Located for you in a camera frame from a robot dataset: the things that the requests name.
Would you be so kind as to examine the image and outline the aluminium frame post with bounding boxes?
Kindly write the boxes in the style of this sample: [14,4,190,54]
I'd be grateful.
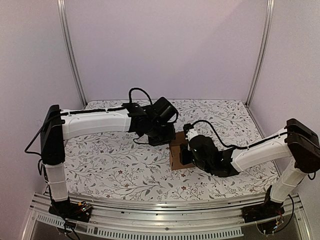
[57,0,88,107]
[245,0,275,109]

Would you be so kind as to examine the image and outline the brown cardboard box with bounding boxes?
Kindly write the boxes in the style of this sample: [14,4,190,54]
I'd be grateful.
[169,131,195,171]

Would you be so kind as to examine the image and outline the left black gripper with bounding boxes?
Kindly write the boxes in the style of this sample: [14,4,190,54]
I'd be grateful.
[147,123,177,148]

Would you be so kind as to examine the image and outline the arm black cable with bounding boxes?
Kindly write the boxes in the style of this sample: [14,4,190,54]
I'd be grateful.
[191,119,288,151]
[127,87,154,107]

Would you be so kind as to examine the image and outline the front aluminium rail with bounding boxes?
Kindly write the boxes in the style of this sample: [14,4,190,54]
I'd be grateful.
[21,192,305,238]

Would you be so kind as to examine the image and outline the right aluminium frame post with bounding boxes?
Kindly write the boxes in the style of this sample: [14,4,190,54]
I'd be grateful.
[245,0,275,109]

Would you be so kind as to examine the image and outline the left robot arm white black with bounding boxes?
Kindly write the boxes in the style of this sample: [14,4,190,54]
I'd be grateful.
[35,97,179,217]

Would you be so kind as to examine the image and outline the floral patterned table mat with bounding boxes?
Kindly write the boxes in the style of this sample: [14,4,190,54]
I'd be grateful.
[64,99,279,202]

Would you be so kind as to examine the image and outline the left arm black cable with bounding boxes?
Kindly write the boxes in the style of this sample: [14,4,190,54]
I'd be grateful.
[127,87,154,107]

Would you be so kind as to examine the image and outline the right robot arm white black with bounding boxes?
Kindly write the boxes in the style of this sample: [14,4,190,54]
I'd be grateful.
[183,118,320,218]

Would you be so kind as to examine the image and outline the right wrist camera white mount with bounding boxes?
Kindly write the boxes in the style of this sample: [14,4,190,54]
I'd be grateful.
[183,123,200,142]

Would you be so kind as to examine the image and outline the left aluminium frame post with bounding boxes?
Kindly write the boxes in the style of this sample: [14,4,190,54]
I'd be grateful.
[57,0,88,107]

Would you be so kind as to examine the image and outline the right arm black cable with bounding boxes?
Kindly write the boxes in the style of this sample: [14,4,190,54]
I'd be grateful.
[191,119,288,151]

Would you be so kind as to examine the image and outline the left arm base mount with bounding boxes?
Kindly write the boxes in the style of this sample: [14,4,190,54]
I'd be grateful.
[48,199,93,223]

